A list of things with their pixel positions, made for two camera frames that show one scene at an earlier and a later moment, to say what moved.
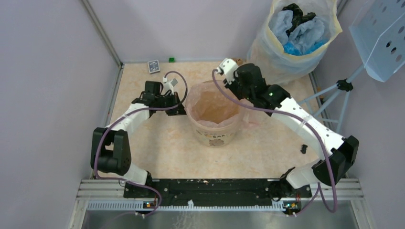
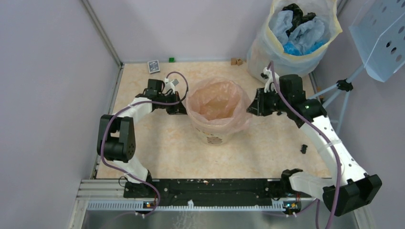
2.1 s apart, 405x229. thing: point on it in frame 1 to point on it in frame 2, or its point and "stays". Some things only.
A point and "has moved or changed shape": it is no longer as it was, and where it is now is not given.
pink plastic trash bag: (215, 103) has moved or changed shape
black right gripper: (231, 86) to (258, 107)
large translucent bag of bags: (291, 38) stays
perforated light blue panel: (378, 32) stays
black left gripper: (179, 110) stays
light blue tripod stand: (343, 84) stays
